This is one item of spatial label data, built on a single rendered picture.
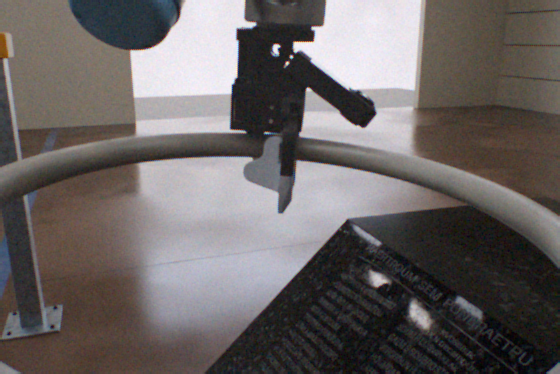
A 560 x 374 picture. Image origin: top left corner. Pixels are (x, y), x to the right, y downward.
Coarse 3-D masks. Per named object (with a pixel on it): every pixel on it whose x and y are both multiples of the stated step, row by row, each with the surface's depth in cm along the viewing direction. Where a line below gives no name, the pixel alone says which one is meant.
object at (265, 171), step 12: (276, 144) 57; (288, 144) 57; (264, 156) 58; (276, 156) 58; (252, 168) 58; (264, 168) 58; (276, 168) 58; (252, 180) 58; (264, 180) 58; (276, 180) 58; (288, 180) 57; (288, 192) 58; (288, 204) 60
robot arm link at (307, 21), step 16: (256, 0) 52; (272, 0) 51; (288, 0) 51; (304, 0) 51; (320, 0) 52; (256, 16) 52; (272, 16) 51; (288, 16) 51; (304, 16) 52; (320, 16) 53
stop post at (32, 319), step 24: (0, 48) 159; (0, 72) 163; (0, 96) 165; (0, 120) 167; (0, 144) 169; (24, 216) 178; (24, 240) 180; (24, 264) 182; (24, 288) 184; (24, 312) 187; (48, 312) 199; (24, 336) 183
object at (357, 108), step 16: (288, 64) 55; (304, 64) 54; (320, 64) 58; (304, 80) 55; (320, 80) 55; (336, 80) 55; (320, 96) 55; (336, 96) 55; (352, 96) 55; (368, 96) 57; (352, 112) 55; (368, 112) 55
